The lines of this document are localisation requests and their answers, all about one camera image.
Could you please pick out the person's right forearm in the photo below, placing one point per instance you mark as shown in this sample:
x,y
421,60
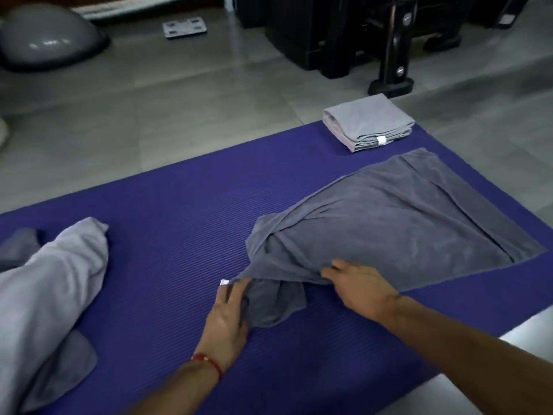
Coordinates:
x,y
466,358

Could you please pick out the white wall pipe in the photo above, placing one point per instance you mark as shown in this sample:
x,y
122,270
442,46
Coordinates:
x,y
142,6

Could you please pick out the white bathroom scale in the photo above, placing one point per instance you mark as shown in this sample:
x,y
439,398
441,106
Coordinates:
x,y
185,28

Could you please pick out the white upright post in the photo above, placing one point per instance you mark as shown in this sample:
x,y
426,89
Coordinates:
x,y
229,0

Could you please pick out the pile of dark grey towels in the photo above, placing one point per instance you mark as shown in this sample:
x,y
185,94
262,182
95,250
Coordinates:
x,y
17,248

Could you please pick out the grey balance dome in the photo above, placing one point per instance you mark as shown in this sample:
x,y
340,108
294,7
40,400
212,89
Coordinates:
x,y
47,36

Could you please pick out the black weight stack machine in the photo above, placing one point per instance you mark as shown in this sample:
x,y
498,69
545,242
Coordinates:
x,y
302,34

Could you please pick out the dark grey printed towel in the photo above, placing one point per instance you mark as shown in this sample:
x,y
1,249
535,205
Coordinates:
x,y
410,211

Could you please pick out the person's left hand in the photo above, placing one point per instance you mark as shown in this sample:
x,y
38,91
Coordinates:
x,y
224,332

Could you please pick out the purple ribbed mat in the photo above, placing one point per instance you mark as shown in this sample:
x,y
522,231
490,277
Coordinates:
x,y
173,203

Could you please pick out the person's right hand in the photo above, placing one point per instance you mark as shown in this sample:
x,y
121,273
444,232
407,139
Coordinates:
x,y
363,289

